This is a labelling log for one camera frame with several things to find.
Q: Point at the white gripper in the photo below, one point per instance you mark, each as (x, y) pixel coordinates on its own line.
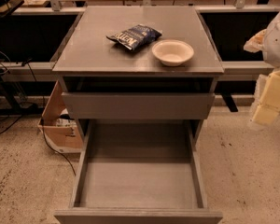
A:
(277, 46)

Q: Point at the grey drawer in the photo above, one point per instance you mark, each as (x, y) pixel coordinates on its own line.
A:
(139, 173)
(85, 105)

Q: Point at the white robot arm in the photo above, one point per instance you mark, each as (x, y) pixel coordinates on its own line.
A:
(268, 42)

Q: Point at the grey drawer cabinet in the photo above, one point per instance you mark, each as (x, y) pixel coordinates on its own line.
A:
(92, 63)

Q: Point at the grey top drawer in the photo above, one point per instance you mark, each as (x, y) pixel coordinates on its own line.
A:
(85, 105)

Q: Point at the white bowl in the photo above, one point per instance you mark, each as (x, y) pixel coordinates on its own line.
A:
(172, 52)

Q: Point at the blue chip bag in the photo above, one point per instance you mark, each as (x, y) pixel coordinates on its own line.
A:
(135, 37)

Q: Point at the cardboard box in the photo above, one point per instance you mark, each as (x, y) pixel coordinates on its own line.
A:
(60, 132)

